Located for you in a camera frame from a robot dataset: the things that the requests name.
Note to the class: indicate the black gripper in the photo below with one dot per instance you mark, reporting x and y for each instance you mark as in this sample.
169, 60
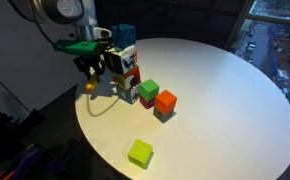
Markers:
90, 61

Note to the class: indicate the yellow banana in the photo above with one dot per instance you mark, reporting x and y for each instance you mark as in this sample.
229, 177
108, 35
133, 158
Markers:
91, 85

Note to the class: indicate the white black picture cube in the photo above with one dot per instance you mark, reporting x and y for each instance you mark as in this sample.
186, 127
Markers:
121, 61

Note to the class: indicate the red white picture cube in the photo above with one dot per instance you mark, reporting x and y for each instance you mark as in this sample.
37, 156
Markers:
128, 80

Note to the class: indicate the blue picture cube number four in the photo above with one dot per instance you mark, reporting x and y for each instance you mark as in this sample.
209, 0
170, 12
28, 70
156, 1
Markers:
126, 95

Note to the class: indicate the teal foam cube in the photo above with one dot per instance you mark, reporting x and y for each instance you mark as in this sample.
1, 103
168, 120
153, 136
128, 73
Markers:
124, 35

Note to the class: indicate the green cube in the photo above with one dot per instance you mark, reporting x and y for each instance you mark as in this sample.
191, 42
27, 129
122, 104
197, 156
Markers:
149, 89

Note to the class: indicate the magenta cube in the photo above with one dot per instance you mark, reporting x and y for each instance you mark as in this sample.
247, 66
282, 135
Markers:
146, 103

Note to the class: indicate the orange cube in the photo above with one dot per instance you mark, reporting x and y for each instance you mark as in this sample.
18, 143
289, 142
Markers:
165, 101

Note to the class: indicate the gray cube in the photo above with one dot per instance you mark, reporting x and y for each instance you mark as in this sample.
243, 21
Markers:
161, 116

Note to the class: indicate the lime yellow cube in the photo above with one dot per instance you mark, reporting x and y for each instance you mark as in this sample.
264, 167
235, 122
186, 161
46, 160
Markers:
140, 152

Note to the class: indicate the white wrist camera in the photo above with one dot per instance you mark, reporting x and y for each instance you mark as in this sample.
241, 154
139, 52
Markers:
102, 32

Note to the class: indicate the window frame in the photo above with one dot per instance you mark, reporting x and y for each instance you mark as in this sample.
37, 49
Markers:
271, 18

